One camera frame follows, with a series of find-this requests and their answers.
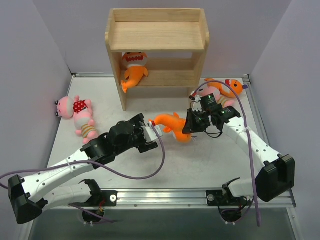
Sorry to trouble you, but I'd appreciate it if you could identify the wooden three-tier shelf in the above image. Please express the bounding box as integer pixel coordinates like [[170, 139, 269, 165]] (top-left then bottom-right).
[[104, 8, 210, 110]]

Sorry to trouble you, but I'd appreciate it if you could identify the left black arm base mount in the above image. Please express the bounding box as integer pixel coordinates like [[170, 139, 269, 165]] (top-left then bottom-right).
[[80, 179, 118, 207]]

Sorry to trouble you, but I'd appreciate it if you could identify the orange shark plush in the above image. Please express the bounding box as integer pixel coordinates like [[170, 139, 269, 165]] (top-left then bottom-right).
[[121, 52, 149, 93], [204, 78, 248, 99], [153, 112, 192, 143]]

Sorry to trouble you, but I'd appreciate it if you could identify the pink plush striped shirt right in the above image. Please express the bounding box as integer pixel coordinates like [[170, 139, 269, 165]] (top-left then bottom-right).
[[197, 86, 235, 108]]

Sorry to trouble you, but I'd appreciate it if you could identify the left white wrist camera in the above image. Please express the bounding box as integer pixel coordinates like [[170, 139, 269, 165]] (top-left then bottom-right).
[[142, 120, 163, 143]]

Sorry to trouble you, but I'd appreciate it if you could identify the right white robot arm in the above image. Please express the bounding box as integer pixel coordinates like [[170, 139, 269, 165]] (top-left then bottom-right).
[[182, 94, 295, 205]]

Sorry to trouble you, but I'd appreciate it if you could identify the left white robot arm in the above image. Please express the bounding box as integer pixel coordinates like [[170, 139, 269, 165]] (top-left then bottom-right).
[[7, 113, 164, 225]]

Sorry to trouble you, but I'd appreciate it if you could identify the pink plush red polka-dot shirt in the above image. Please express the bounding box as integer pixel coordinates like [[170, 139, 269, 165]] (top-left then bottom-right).
[[54, 95, 93, 119]]

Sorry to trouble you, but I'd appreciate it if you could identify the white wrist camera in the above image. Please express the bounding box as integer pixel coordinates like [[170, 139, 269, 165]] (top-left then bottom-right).
[[190, 95, 203, 113], [142, 120, 163, 143]]

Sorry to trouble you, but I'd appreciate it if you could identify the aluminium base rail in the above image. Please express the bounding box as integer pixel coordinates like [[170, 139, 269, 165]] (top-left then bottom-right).
[[57, 188, 296, 209]]

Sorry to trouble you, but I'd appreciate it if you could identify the pink plush striped shirt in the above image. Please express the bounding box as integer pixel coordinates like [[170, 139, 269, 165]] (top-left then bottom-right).
[[73, 108, 99, 145], [197, 86, 235, 108]]

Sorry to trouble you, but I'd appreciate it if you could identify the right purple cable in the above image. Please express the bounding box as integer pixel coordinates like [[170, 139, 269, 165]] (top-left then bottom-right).
[[192, 80, 262, 228]]

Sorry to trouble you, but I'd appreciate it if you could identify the pink plush striped shirt left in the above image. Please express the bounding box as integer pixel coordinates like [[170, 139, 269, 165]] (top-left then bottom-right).
[[73, 108, 99, 145]]

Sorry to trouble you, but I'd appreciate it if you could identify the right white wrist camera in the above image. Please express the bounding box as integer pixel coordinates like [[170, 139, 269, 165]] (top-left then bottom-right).
[[190, 95, 203, 113]]

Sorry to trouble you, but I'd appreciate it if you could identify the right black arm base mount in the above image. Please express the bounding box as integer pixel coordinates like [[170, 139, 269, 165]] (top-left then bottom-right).
[[205, 177, 250, 207]]

